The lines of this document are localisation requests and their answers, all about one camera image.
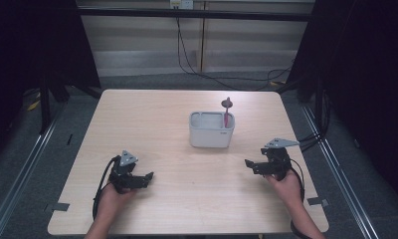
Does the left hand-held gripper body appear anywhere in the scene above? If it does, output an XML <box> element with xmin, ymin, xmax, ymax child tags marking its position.
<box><xmin>108</xmin><ymin>149</ymin><xmax>144</xmax><ymax>194</ymax></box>

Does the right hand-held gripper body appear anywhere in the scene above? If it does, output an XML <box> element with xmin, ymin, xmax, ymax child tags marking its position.
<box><xmin>260</xmin><ymin>137</ymin><xmax>301</xmax><ymax>182</ymax></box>

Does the white toothbrush holder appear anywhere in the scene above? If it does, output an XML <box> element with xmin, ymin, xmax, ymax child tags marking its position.
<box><xmin>188</xmin><ymin>111</ymin><xmax>236</xmax><ymax>149</ymax></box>

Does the grey and pink toothbrush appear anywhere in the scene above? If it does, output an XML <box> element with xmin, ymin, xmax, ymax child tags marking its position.
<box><xmin>221</xmin><ymin>97</ymin><xmax>235</xmax><ymax>129</ymax></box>

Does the person's left hand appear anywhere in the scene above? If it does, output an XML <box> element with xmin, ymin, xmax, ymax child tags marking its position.
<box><xmin>96</xmin><ymin>182</ymin><xmax>135</xmax><ymax>217</ymax></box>

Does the person's right hand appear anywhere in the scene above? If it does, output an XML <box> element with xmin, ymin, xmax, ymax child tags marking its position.
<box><xmin>264</xmin><ymin>169</ymin><xmax>304</xmax><ymax>209</ymax></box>

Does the grey tape strip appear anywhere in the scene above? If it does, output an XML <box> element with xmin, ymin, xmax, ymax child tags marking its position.
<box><xmin>43</xmin><ymin>201</ymin><xmax>71</xmax><ymax>214</ymax></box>
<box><xmin>306</xmin><ymin>196</ymin><xmax>330</xmax><ymax>207</ymax></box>

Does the black metal stand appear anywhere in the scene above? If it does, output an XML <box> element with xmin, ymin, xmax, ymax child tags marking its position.
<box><xmin>38</xmin><ymin>74</ymin><xmax>53</xmax><ymax>135</ymax></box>

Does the yellow floor tape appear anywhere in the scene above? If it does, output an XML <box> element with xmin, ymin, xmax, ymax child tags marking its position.
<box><xmin>26</xmin><ymin>92</ymin><xmax>43</xmax><ymax>113</ymax></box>

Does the black curtain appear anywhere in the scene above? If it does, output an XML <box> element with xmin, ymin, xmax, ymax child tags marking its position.
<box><xmin>0</xmin><ymin>0</ymin><xmax>102</xmax><ymax>168</ymax></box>
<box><xmin>286</xmin><ymin>0</ymin><xmax>398</xmax><ymax>208</ymax></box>

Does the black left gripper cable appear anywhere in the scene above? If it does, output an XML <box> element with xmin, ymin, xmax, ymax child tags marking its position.
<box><xmin>92</xmin><ymin>154</ymin><xmax>120</xmax><ymax>222</ymax></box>

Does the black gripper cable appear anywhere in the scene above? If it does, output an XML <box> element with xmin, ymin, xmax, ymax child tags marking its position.
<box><xmin>92</xmin><ymin>154</ymin><xmax>120</xmax><ymax>222</ymax></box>
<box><xmin>288</xmin><ymin>157</ymin><xmax>306</xmax><ymax>204</ymax></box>

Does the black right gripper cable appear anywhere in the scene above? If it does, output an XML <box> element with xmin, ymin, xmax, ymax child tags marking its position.
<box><xmin>288</xmin><ymin>157</ymin><xmax>306</xmax><ymax>204</ymax></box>

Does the bundle of black floor cables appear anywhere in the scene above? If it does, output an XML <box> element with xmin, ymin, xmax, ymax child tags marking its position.
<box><xmin>297</xmin><ymin>89</ymin><xmax>331</xmax><ymax>153</ymax></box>

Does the metal floor rail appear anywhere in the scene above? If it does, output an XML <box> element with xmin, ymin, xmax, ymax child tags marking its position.
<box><xmin>300</xmin><ymin>105</ymin><xmax>382</xmax><ymax>239</ymax></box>
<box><xmin>0</xmin><ymin>108</ymin><xmax>69</xmax><ymax>239</ymax></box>

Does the long black wall cable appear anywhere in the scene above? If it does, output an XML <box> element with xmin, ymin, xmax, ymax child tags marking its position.
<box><xmin>175</xmin><ymin>16</ymin><xmax>295</xmax><ymax>93</ymax></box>

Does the black horizontal frame bar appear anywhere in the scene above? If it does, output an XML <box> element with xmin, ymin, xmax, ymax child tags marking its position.
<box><xmin>77</xmin><ymin>7</ymin><xmax>316</xmax><ymax>23</ymax></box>

